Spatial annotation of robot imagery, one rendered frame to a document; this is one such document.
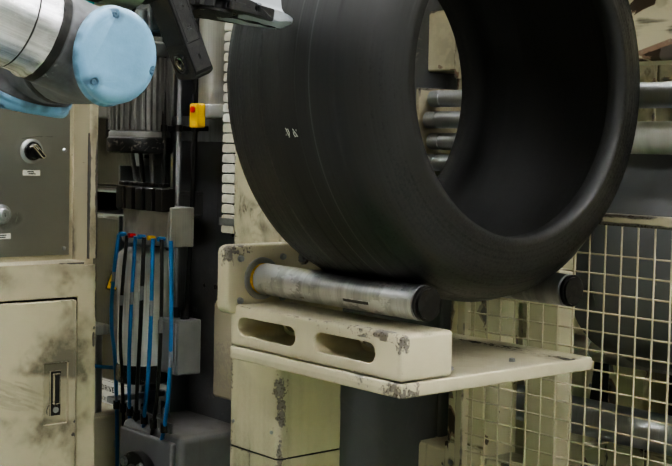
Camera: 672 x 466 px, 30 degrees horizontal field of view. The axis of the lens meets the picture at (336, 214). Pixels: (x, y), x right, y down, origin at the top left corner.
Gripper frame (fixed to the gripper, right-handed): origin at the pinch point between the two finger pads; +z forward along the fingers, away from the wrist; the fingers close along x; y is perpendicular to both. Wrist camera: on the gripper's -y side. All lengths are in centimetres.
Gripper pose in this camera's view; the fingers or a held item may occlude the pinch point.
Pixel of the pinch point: (281, 25)
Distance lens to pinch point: 151.8
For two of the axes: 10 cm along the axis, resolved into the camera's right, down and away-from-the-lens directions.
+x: -6.5, -0.5, 7.6
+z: 7.6, 1.0, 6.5
